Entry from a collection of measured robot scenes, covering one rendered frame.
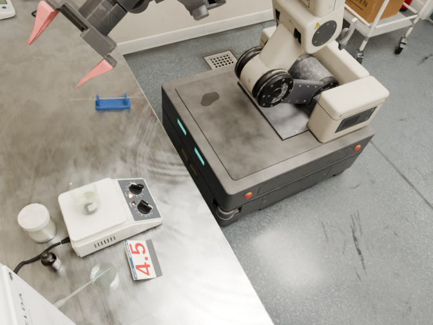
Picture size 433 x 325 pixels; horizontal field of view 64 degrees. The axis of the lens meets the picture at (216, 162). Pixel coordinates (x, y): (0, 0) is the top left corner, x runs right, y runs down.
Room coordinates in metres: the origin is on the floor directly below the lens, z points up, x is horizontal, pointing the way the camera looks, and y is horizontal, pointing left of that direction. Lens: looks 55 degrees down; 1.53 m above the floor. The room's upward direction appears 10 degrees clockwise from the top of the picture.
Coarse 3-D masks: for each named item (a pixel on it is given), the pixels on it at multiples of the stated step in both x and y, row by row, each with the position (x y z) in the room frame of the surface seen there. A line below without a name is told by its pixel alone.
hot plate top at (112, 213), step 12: (108, 180) 0.39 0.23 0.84; (108, 192) 0.36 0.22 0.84; (60, 204) 0.31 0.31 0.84; (72, 204) 0.31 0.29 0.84; (108, 204) 0.33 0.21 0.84; (120, 204) 0.33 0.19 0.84; (72, 216) 0.29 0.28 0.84; (84, 216) 0.29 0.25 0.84; (96, 216) 0.30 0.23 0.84; (108, 216) 0.30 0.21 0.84; (120, 216) 0.31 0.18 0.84; (72, 228) 0.26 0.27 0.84; (84, 228) 0.27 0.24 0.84; (96, 228) 0.27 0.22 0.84; (108, 228) 0.28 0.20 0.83; (72, 240) 0.24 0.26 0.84
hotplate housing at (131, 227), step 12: (144, 180) 0.44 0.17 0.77; (120, 192) 0.37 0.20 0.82; (156, 204) 0.38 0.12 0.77; (132, 216) 0.32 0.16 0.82; (120, 228) 0.29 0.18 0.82; (132, 228) 0.30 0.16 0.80; (144, 228) 0.32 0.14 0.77; (84, 240) 0.25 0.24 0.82; (96, 240) 0.26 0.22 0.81; (108, 240) 0.27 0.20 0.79; (120, 240) 0.28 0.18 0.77; (84, 252) 0.24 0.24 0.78
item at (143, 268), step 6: (132, 246) 0.27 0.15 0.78; (138, 246) 0.27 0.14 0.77; (144, 246) 0.28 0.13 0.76; (132, 252) 0.25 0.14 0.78; (138, 252) 0.26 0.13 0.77; (144, 252) 0.27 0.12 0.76; (132, 258) 0.24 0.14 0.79; (138, 258) 0.25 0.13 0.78; (144, 258) 0.25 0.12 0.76; (138, 264) 0.23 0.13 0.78; (144, 264) 0.24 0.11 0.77; (150, 264) 0.24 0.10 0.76; (138, 270) 0.22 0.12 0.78; (144, 270) 0.22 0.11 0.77; (150, 270) 0.23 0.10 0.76; (138, 276) 0.21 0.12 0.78; (144, 276) 0.21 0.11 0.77; (150, 276) 0.22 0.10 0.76
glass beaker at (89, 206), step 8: (72, 184) 0.33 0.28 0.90; (80, 184) 0.34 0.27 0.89; (88, 184) 0.34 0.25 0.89; (96, 184) 0.33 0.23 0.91; (72, 192) 0.32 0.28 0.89; (80, 192) 0.33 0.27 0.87; (96, 192) 0.32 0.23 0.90; (80, 200) 0.29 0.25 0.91; (88, 200) 0.30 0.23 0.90; (96, 200) 0.31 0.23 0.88; (80, 208) 0.29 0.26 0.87; (88, 208) 0.30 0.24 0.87; (96, 208) 0.31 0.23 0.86; (88, 216) 0.29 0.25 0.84
